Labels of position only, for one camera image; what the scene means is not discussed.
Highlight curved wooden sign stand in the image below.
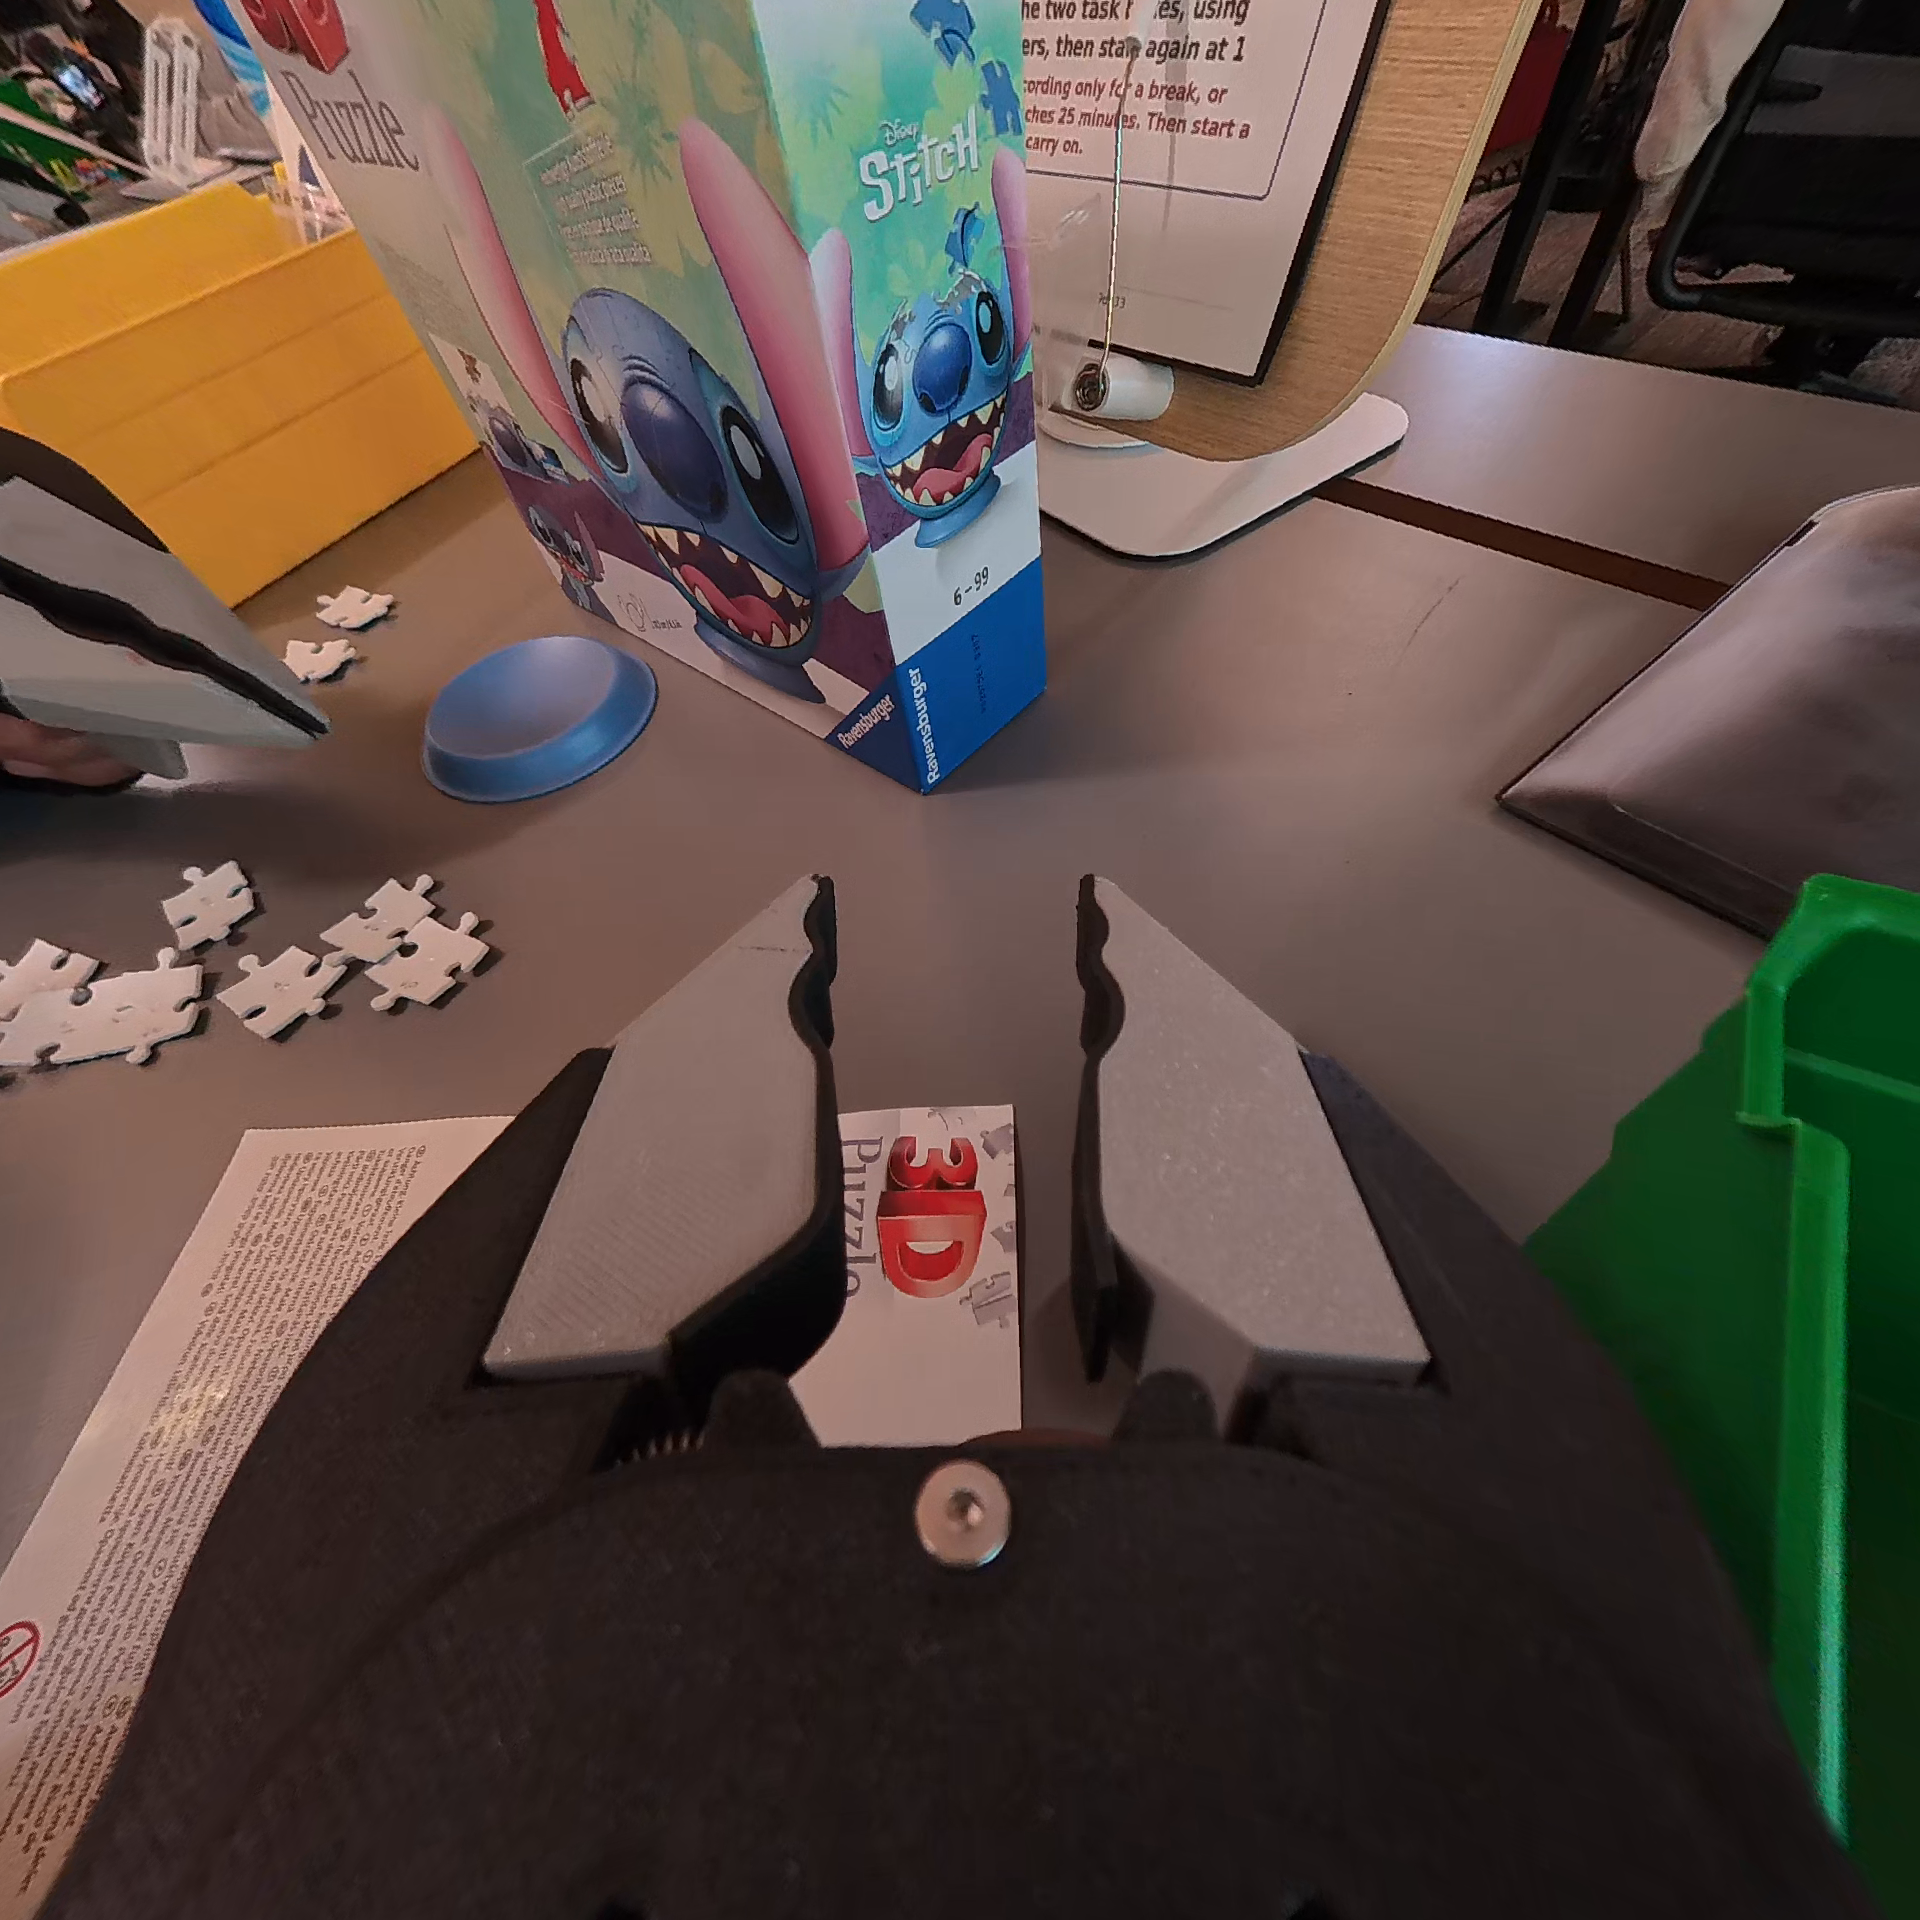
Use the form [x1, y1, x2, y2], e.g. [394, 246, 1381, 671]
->
[1041, 0, 1552, 558]

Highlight clear plastic stand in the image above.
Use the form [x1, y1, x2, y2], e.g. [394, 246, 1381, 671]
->
[140, 16, 218, 190]

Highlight person's left hand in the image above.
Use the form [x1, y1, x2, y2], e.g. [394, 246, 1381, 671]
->
[0, 708, 143, 794]

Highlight green toy box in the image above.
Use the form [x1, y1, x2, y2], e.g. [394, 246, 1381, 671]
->
[0, 61, 121, 171]

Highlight white roller with metal rod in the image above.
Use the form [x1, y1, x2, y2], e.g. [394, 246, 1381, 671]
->
[1048, 0, 1178, 432]

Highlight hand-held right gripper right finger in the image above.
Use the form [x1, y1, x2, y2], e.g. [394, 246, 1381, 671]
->
[1072, 874, 1432, 1423]

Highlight yellow plastic bin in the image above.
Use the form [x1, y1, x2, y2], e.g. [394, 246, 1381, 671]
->
[0, 177, 483, 609]

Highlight printed instruction leaflet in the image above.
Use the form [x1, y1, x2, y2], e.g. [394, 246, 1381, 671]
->
[0, 1109, 1030, 1876]

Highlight green plastic bin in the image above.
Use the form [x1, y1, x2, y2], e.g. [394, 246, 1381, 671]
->
[1515, 874, 1920, 1920]

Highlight white printed sign sheet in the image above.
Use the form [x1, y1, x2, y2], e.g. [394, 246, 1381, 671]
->
[1016, 0, 1390, 388]

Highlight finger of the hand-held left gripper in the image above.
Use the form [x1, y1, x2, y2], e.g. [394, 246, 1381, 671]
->
[0, 599, 288, 783]
[0, 481, 337, 736]

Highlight colourful cardboard puzzle box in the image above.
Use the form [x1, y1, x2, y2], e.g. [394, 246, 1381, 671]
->
[243, 0, 1058, 794]

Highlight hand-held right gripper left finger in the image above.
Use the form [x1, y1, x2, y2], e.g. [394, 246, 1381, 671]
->
[483, 874, 850, 1391]

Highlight blue round puzzle stand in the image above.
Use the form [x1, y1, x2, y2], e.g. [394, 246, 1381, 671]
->
[424, 639, 662, 807]

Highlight pile of white puzzle pieces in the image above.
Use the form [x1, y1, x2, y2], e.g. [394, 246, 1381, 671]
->
[0, 857, 498, 1075]

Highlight black office chair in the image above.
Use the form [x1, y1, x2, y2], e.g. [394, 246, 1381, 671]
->
[1473, 0, 1920, 381]

